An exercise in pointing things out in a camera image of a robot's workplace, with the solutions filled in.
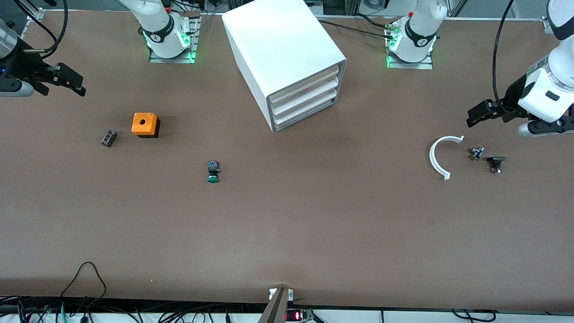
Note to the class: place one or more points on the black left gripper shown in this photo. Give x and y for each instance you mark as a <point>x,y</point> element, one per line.
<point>512,100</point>

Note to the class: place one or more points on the white lowest drawer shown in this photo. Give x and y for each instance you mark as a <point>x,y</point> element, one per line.
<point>305,111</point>

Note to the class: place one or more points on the orange button enclosure box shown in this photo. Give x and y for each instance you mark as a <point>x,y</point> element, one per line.
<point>143,123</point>

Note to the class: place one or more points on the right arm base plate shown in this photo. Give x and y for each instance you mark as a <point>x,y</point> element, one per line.
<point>172,59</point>

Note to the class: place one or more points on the aluminium frame profile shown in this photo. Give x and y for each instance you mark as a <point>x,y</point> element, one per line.
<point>35,13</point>

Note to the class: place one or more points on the white middle drawer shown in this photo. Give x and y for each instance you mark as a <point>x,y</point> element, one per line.
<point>302,96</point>

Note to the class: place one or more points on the white curved plastic arc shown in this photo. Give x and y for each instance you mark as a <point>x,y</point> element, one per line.
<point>432,157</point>

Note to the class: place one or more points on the small grey metal part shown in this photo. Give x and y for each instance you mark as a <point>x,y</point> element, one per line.
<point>476,153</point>

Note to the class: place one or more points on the green push button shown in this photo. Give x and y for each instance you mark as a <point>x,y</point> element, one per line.
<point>213,172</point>

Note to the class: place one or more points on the white drawer cabinet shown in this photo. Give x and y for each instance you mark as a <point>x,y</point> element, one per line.
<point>278,40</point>

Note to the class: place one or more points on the black button part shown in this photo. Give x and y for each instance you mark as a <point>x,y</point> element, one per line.
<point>496,162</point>

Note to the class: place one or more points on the red LED device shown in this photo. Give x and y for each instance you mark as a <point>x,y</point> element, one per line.
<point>297,315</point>

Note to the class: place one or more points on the small black terminal block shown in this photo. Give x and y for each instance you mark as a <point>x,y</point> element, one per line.
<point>109,138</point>

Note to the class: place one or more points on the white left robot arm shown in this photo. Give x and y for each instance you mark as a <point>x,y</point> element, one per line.
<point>419,36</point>

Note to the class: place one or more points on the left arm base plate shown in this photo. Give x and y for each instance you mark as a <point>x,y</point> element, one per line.
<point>410,65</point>

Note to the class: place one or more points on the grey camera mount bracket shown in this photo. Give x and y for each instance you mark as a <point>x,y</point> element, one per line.
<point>278,307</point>

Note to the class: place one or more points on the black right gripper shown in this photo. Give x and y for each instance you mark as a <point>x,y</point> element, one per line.
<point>23,67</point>

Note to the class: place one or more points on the white highest drawer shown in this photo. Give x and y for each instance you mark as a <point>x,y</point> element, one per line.
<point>302,83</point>

